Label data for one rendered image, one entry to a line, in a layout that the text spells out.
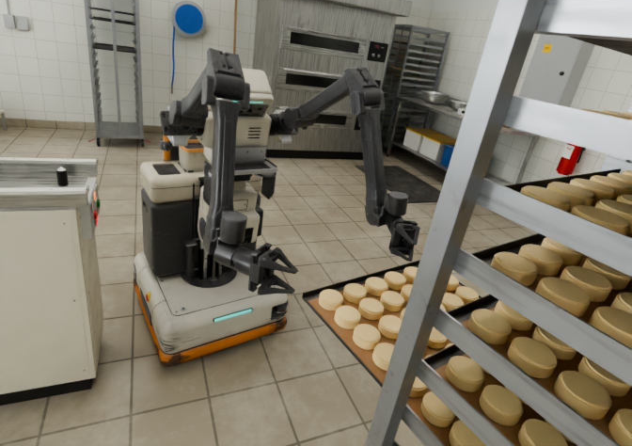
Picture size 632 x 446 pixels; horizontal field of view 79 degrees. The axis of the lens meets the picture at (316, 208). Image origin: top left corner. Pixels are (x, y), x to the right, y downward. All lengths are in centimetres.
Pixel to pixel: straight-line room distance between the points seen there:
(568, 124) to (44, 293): 155
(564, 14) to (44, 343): 174
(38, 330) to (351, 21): 432
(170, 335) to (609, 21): 169
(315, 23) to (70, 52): 286
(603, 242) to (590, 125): 10
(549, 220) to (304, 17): 445
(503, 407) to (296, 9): 446
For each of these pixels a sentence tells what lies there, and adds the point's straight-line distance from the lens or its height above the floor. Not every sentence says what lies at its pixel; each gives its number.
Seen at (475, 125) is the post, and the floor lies 139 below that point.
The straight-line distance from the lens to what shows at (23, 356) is 182.
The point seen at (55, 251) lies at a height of 69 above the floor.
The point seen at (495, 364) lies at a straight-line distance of 51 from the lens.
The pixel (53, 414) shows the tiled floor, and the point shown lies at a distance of 194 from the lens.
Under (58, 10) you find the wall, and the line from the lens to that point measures 553.
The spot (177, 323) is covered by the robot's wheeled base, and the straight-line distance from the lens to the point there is 179.
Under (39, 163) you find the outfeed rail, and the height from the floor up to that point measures 89.
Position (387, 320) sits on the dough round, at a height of 97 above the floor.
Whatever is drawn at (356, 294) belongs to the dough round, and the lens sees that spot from 83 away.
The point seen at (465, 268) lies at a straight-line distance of 49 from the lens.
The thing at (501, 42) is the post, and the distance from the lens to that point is 43.
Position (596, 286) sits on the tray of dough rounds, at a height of 124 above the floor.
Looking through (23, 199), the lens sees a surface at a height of 87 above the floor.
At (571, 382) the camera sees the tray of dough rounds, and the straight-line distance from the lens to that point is 53.
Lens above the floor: 145
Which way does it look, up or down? 24 degrees down
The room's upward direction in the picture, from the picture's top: 9 degrees clockwise
